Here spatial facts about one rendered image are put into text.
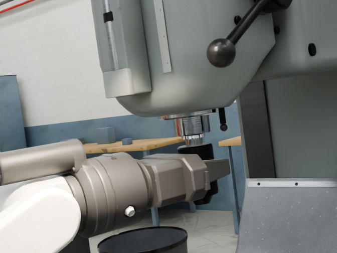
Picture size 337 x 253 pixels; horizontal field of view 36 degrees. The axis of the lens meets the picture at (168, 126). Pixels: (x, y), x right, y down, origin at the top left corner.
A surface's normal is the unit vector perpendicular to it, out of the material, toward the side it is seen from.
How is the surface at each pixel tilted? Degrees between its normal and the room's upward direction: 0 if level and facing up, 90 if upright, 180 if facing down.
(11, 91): 90
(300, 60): 98
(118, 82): 90
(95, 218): 103
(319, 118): 90
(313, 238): 63
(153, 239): 86
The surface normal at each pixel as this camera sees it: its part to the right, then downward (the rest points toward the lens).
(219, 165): 0.57, -0.04
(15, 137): 0.77, -0.07
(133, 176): 0.47, -0.43
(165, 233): -0.55, 0.05
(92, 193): -0.22, -0.12
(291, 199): -0.62, -0.34
